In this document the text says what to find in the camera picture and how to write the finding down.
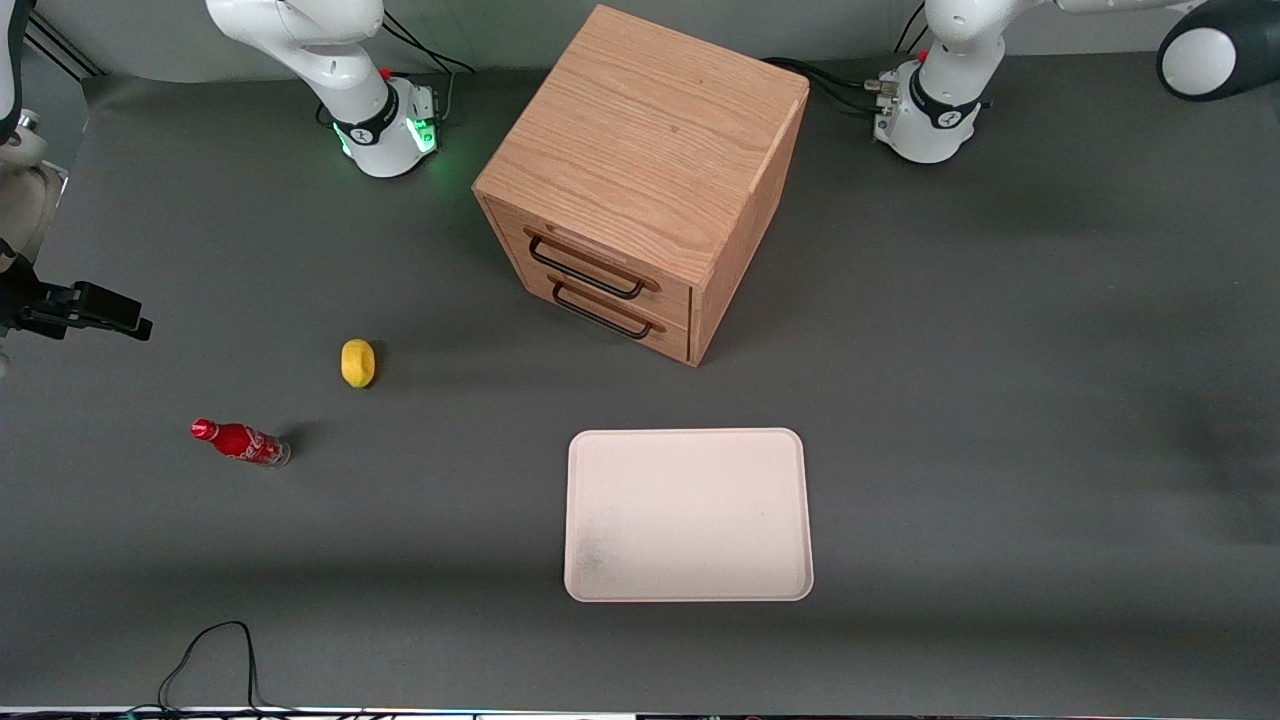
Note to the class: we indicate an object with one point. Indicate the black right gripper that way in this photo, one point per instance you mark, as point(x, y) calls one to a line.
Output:
point(22, 303)

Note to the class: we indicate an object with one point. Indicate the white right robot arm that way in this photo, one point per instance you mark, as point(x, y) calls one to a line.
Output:
point(375, 125)

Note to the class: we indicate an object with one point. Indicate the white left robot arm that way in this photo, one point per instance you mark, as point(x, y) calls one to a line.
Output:
point(940, 120)

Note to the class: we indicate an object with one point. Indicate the cream rectangular tray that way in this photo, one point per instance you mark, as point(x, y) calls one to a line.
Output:
point(686, 515)

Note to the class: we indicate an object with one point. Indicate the red cola bottle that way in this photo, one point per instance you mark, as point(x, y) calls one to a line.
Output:
point(240, 442)

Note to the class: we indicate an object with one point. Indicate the yellow lemon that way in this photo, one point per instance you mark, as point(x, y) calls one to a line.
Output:
point(358, 363)

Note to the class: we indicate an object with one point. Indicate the wooden drawer cabinet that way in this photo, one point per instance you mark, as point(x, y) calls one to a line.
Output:
point(650, 140)

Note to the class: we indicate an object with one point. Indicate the aluminium frame rail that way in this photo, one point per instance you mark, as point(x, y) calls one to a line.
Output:
point(62, 50)

